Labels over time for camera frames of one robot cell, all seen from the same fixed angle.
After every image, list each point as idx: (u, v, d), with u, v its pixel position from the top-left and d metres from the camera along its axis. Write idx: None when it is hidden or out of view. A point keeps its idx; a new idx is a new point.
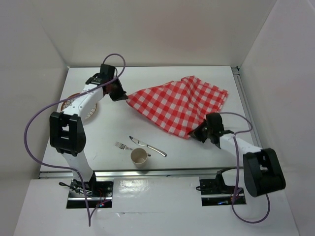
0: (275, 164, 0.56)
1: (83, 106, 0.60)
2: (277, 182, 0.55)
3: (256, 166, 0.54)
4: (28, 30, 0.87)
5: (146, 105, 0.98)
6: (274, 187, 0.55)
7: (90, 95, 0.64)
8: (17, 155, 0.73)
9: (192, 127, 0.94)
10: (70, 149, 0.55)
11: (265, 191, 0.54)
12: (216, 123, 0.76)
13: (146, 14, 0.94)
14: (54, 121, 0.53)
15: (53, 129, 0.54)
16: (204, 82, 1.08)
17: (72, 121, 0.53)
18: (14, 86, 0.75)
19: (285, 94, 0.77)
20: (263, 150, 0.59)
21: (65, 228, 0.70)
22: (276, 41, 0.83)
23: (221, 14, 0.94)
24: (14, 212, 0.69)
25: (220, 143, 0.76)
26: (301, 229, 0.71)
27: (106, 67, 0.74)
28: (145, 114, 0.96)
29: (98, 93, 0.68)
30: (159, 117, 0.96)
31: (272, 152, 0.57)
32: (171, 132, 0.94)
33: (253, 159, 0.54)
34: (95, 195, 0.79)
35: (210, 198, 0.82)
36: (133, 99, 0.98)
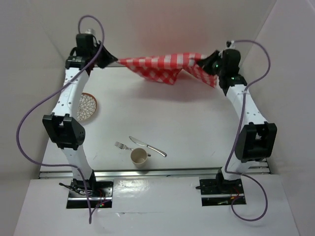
0: (271, 137, 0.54)
1: (72, 101, 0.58)
2: (265, 151, 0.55)
3: (250, 137, 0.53)
4: (28, 29, 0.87)
5: (141, 56, 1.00)
6: (261, 154, 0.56)
7: (76, 84, 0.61)
8: (18, 156, 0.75)
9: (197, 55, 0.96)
10: (71, 142, 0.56)
11: (250, 156, 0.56)
12: (231, 64, 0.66)
13: (145, 12, 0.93)
14: (47, 124, 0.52)
15: (49, 132, 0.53)
16: None
17: (66, 122, 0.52)
18: (15, 88, 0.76)
19: (288, 92, 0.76)
20: (265, 123, 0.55)
21: (64, 228, 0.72)
22: (280, 39, 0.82)
23: (223, 11, 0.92)
24: (14, 211, 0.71)
25: (228, 92, 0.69)
26: (301, 229, 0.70)
27: (82, 37, 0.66)
28: (142, 62, 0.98)
29: (82, 77, 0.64)
30: (157, 58, 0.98)
31: (274, 128, 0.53)
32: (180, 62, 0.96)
33: (251, 132, 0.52)
34: (95, 195, 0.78)
35: (210, 198, 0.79)
36: (124, 61, 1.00)
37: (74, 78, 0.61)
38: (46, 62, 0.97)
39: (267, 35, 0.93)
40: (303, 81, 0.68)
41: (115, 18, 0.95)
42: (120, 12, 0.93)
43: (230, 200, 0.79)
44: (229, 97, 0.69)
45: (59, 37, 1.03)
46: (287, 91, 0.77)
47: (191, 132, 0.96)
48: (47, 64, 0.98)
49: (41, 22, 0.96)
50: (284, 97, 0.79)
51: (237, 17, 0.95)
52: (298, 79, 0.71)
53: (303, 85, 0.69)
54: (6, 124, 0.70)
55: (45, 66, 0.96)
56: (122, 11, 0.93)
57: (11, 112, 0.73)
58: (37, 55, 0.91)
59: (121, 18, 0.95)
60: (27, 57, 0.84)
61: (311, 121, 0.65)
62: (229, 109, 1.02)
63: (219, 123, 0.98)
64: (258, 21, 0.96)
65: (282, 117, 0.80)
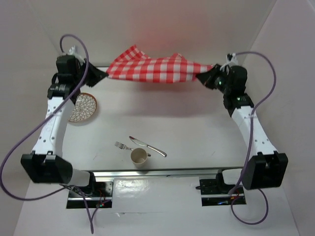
0: (282, 168, 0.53)
1: (55, 136, 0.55)
2: (274, 183, 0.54)
3: (262, 168, 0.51)
4: (27, 29, 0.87)
5: (134, 70, 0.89)
6: (267, 186, 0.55)
7: (58, 117, 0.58)
8: (17, 157, 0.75)
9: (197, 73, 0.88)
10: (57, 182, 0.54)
11: (258, 186, 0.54)
12: (238, 84, 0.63)
13: (144, 12, 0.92)
14: (29, 165, 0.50)
15: (31, 172, 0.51)
16: None
17: (51, 162, 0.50)
18: (14, 88, 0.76)
19: (288, 92, 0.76)
20: (275, 153, 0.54)
21: (64, 228, 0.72)
22: (280, 39, 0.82)
23: (223, 10, 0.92)
24: (14, 212, 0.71)
25: (233, 113, 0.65)
26: (301, 229, 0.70)
27: (63, 62, 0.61)
28: (136, 77, 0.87)
29: (67, 107, 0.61)
30: (153, 75, 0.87)
31: (285, 160, 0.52)
32: (176, 79, 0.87)
33: (262, 162, 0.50)
34: (95, 195, 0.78)
35: (210, 198, 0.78)
36: (115, 73, 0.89)
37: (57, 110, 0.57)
38: (46, 63, 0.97)
39: (267, 35, 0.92)
40: (303, 82, 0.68)
41: (115, 18, 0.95)
42: (120, 12, 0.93)
43: (230, 200, 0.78)
44: (234, 118, 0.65)
45: (58, 37, 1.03)
46: (287, 92, 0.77)
47: (191, 132, 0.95)
48: (47, 64, 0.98)
49: (41, 22, 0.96)
50: (285, 98, 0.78)
51: (237, 17, 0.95)
52: (298, 80, 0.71)
53: (303, 86, 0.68)
54: (6, 124, 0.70)
55: (44, 66, 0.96)
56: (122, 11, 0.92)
57: (11, 112, 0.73)
58: (37, 56, 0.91)
59: (120, 18, 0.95)
60: (26, 58, 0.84)
61: (311, 122, 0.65)
62: None
63: (219, 122, 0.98)
64: (258, 21, 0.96)
65: (283, 117, 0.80)
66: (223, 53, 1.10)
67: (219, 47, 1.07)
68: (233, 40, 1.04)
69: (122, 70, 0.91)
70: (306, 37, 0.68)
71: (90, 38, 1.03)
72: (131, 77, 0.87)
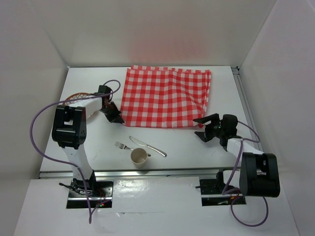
0: (274, 169, 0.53)
1: (87, 104, 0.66)
2: (270, 187, 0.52)
3: (254, 165, 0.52)
4: (28, 29, 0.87)
5: (142, 117, 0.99)
6: (267, 192, 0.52)
7: (92, 99, 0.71)
8: (18, 156, 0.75)
9: (192, 114, 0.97)
10: (73, 140, 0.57)
11: (256, 191, 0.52)
12: (231, 125, 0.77)
13: (145, 12, 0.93)
14: (59, 112, 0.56)
15: (57, 120, 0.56)
16: (186, 70, 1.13)
17: (78, 111, 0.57)
18: (15, 88, 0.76)
19: (289, 92, 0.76)
20: (264, 154, 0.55)
21: (64, 228, 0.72)
22: (280, 39, 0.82)
23: (222, 11, 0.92)
24: (14, 211, 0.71)
25: (227, 145, 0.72)
26: (301, 229, 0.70)
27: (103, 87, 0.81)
28: (145, 125, 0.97)
29: (98, 102, 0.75)
30: (157, 120, 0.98)
31: (274, 159, 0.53)
32: (174, 126, 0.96)
33: (251, 158, 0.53)
34: (95, 195, 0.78)
35: (210, 198, 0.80)
36: (128, 119, 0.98)
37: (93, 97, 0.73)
38: (46, 62, 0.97)
39: (267, 35, 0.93)
40: (304, 82, 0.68)
41: (115, 18, 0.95)
42: (120, 13, 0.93)
43: (230, 200, 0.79)
44: (228, 148, 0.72)
45: (59, 37, 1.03)
46: (287, 92, 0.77)
47: (191, 132, 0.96)
48: (47, 64, 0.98)
49: (41, 22, 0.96)
50: (284, 98, 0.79)
51: (237, 17, 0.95)
52: (298, 80, 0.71)
53: (303, 86, 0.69)
54: (6, 125, 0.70)
55: (44, 67, 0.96)
56: (122, 12, 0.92)
57: (11, 112, 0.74)
58: (37, 55, 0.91)
59: (120, 18, 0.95)
60: (26, 57, 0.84)
61: (311, 121, 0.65)
62: (229, 109, 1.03)
63: None
64: (258, 21, 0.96)
65: (282, 117, 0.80)
66: (223, 53, 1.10)
67: (219, 48, 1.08)
68: (233, 40, 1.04)
69: (132, 115, 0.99)
70: (306, 37, 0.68)
71: (90, 38, 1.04)
72: (141, 126, 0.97)
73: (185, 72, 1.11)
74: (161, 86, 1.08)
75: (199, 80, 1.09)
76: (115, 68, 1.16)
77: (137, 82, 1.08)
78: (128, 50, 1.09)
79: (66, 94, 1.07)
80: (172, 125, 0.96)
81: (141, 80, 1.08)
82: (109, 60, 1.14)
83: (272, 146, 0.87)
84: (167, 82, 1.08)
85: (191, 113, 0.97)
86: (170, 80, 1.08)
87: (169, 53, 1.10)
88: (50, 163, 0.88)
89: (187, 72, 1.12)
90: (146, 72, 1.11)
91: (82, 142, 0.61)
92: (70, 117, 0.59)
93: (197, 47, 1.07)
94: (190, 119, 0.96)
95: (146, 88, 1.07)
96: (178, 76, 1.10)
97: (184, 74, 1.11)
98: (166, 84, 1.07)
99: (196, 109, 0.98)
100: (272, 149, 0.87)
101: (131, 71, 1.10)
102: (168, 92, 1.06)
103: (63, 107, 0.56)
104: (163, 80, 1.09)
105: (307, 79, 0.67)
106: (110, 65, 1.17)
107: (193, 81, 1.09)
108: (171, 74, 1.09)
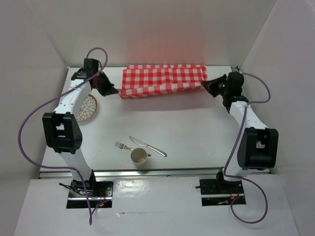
0: (273, 144, 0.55)
1: (74, 103, 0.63)
2: (268, 160, 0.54)
3: (254, 139, 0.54)
4: (28, 29, 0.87)
5: (138, 91, 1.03)
6: (264, 164, 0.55)
7: (79, 90, 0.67)
8: (18, 156, 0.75)
9: (191, 84, 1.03)
10: (68, 146, 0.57)
11: (254, 164, 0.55)
12: (236, 84, 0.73)
13: (145, 13, 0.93)
14: (47, 121, 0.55)
15: (48, 129, 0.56)
16: (181, 65, 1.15)
17: (66, 120, 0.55)
18: (15, 88, 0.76)
19: (289, 92, 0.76)
20: (266, 129, 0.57)
21: (64, 228, 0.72)
22: (280, 39, 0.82)
23: (222, 11, 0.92)
24: (14, 211, 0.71)
25: (230, 108, 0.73)
26: (301, 230, 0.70)
27: (89, 61, 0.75)
28: (141, 91, 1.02)
29: (86, 87, 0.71)
30: (155, 91, 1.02)
31: (275, 133, 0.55)
32: (173, 87, 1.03)
33: (253, 132, 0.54)
34: (96, 195, 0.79)
35: (210, 198, 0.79)
36: (123, 92, 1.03)
37: (79, 86, 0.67)
38: (46, 62, 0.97)
39: (267, 35, 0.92)
40: (304, 82, 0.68)
41: (115, 18, 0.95)
42: (120, 13, 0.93)
43: (229, 200, 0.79)
44: (231, 112, 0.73)
45: (58, 37, 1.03)
46: (287, 92, 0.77)
47: (191, 132, 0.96)
48: (47, 64, 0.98)
49: (41, 22, 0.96)
50: (285, 98, 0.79)
51: (237, 17, 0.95)
52: (298, 81, 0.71)
53: (303, 86, 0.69)
54: (6, 125, 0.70)
55: (44, 67, 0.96)
56: (122, 12, 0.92)
57: (11, 113, 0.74)
58: (37, 55, 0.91)
59: (120, 19, 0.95)
60: (26, 57, 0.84)
61: (311, 121, 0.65)
62: None
63: (219, 123, 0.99)
64: (258, 21, 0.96)
65: (282, 118, 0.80)
66: (223, 53, 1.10)
67: (219, 48, 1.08)
68: (233, 40, 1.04)
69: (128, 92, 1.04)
70: (307, 37, 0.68)
71: (90, 38, 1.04)
72: (137, 91, 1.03)
73: (181, 67, 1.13)
74: (159, 76, 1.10)
75: (195, 74, 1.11)
76: (115, 68, 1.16)
77: (134, 81, 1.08)
78: (128, 50, 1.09)
79: None
80: (171, 87, 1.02)
81: (139, 79, 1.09)
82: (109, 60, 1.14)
83: None
84: (165, 79, 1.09)
85: (192, 85, 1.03)
86: (167, 78, 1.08)
87: (169, 53, 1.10)
88: (50, 163, 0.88)
89: (183, 67, 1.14)
90: (143, 70, 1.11)
91: (78, 145, 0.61)
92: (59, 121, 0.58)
93: (197, 47, 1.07)
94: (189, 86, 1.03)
95: (144, 78, 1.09)
96: (174, 72, 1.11)
97: (179, 70, 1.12)
98: (164, 74, 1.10)
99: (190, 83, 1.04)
100: None
101: (128, 71, 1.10)
102: (165, 81, 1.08)
103: (49, 116, 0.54)
104: (160, 78, 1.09)
105: (307, 79, 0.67)
106: (110, 65, 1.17)
107: (190, 75, 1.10)
108: (167, 72, 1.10)
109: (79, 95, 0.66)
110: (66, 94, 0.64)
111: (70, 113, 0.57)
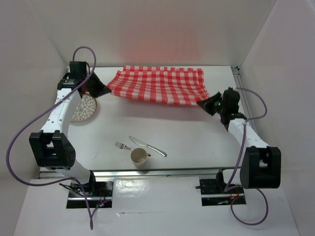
0: (276, 164, 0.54)
1: (63, 118, 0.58)
2: (271, 180, 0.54)
3: (257, 162, 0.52)
4: (28, 29, 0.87)
5: (133, 95, 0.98)
6: (267, 184, 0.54)
7: (67, 102, 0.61)
8: (17, 157, 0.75)
9: (189, 97, 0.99)
10: (62, 165, 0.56)
11: (257, 185, 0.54)
12: (232, 102, 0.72)
13: (144, 13, 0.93)
14: (35, 141, 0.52)
15: (38, 150, 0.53)
16: (178, 68, 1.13)
17: (56, 140, 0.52)
18: (15, 89, 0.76)
19: (289, 92, 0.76)
20: (267, 147, 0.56)
21: (64, 228, 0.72)
22: (280, 40, 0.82)
23: (222, 11, 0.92)
24: (14, 211, 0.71)
25: (229, 126, 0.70)
26: (301, 230, 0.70)
27: (76, 63, 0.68)
28: (137, 96, 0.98)
29: (75, 97, 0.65)
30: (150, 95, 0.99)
31: (278, 152, 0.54)
32: (170, 101, 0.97)
33: (255, 153, 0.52)
34: (95, 195, 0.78)
35: (210, 198, 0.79)
36: (117, 89, 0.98)
37: (67, 97, 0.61)
38: (45, 62, 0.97)
39: (267, 35, 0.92)
40: (304, 82, 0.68)
41: (115, 18, 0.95)
42: (119, 13, 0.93)
43: (230, 200, 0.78)
44: (231, 130, 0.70)
45: (58, 37, 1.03)
46: (287, 92, 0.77)
47: (190, 132, 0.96)
48: (47, 64, 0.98)
49: (41, 22, 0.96)
50: (285, 98, 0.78)
51: (237, 17, 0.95)
52: (298, 81, 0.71)
53: (303, 86, 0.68)
54: (6, 125, 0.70)
55: (44, 67, 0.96)
56: (122, 11, 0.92)
57: (11, 113, 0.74)
58: (37, 55, 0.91)
59: (120, 19, 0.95)
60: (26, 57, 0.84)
61: (311, 121, 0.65)
62: None
63: (219, 123, 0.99)
64: (258, 21, 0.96)
65: (282, 118, 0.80)
66: (223, 53, 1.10)
67: (218, 47, 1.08)
68: (233, 40, 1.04)
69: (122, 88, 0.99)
70: (306, 37, 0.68)
71: (90, 38, 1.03)
72: (132, 96, 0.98)
73: (176, 71, 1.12)
74: (153, 82, 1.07)
75: (190, 78, 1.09)
76: (115, 68, 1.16)
77: (128, 79, 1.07)
78: (128, 50, 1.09)
79: None
80: (167, 100, 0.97)
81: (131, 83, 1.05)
82: (109, 60, 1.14)
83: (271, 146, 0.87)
84: (159, 79, 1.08)
85: (187, 96, 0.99)
86: (161, 79, 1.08)
87: (169, 53, 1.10)
88: None
89: (179, 70, 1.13)
90: (138, 72, 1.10)
91: (74, 161, 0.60)
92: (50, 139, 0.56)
93: (197, 47, 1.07)
94: (187, 100, 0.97)
95: (139, 79, 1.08)
96: (170, 75, 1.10)
97: (175, 73, 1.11)
98: (158, 81, 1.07)
99: (191, 95, 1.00)
100: None
101: (122, 72, 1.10)
102: (160, 87, 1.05)
103: (38, 137, 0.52)
104: (154, 84, 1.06)
105: (307, 79, 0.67)
106: (110, 65, 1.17)
107: (185, 79, 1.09)
108: (163, 80, 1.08)
109: (68, 107, 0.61)
110: (53, 108, 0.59)
111: (59, 132, 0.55)
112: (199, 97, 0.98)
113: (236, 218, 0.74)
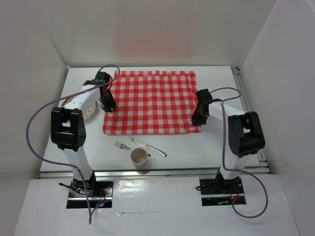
0: (257, 124, 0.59)
1: (83, 102, 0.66)
2: (258, 140, 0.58)
3: (239, 125, 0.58)
4: (28, 29, 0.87)
5: (128, 116, 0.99)
6: (255, 146, 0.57)
7: (89, 94, 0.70)
8: (17, 157, 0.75)
9: (178, 123, 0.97)
10: (71, 143, 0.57)
11: (247, 148, 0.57)
12: (204, 95, 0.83)
13: (145, 13, 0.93)
14: (55, 115, 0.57)
15: (54, 124, 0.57)
16: (171, 71, 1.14)
17: (74, 114, 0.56)
18: (15, 89, 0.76)
19: (288, 92, 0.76)
20: (246, 113, 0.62)
21: (65, 227, 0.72)
22: (280, 40, 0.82)
23: (222, 12, 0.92)
24: (14, 212, 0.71)
25: (209, 110, 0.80)
26: (301, 229, 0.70)
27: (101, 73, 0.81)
28: (132, 124, 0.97)
29: (95, 92, 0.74)
30: (143, 127, 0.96)
31: (255, 115, 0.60)
32: (161, 132, 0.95)
33: (236, 119, 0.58)
34: (95, 195, 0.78)
35: (210, 198, 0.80)
36: (112, 128, 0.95)
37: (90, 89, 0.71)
38: (46, 62, 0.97)
39: (267, 35, 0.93)
40: (303, 83, 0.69)
41: (115, 18, 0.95)
42: (119, 13, 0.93)
43: (230, 200, 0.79)
44: (211, 113, 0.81)
45: (58, 37, 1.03)
46: (287, 92, 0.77)
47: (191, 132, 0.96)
48: (47, 64, 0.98)
49: (41, 22, 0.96)
50: (284, 98, 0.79)
51: (237, 18, 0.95)
52: (298, 81, 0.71)
53: (303, 86, 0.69)
54: (6, 125, 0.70)
55: (44, 67, 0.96)
56: (122, 12, 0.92)
57: (12, 113, 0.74)
58: (37, 55, 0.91)
59: (120, 19, 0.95)
60: (27, 58, 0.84)
61: (311, 121, 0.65)
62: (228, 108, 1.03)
63: (219, 123, 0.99)
64: (258, 21, 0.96)
65: (282, 118, 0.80)
66: (223, 53, 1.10)
67: (218, 47, 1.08)
68: (233, 40, 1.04)
69: (117, 125, 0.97)
70: (306, 37, 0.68)
71: (89, 39, 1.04)
72: (127, 125, 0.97)
73: (169, 74, 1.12)
74: (145, 93, 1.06)
75: (183, 82, 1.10)
76: (114, 69, 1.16)
77: (119, 90, 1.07)
78: (128, 50, 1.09)
79: (66, 94, 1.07)
80: (159, 132, 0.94)
81: (123, 96, 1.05)
82: (108, 60, 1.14)
83: (271, 146, 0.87)
84: (150, 88, 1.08)
85: (176, 122, 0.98)
86: (153, 86, 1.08)
87: (169, 53, 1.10)
88: (49, 163, 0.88)
89: (172, 74, 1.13)
90: (129, 79, 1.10)
91: (82, 143, 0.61)
92: (67, 118, 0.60)
93: (196, 47, 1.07)
94: (176, 126, 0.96)
95: (130, 95, 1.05)
96: (162, 80, 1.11)
97: (167, 77, 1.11)
98: (150, 90, 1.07)
99: (181, 118, 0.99)
100: (272, 149, 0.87)
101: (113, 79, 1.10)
102: (152, 99, 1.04)
103: (58, 111, 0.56)
104: (145, 95, 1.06)
105: (307, 79, 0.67)
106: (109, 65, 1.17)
107: (177, 83, 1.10)
108: (154, 88, 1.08)
109: (87, 98, 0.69)
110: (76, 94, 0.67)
111: (78, 108, 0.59)
112: (187, 124, 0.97)
113: (236, 212, 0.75)
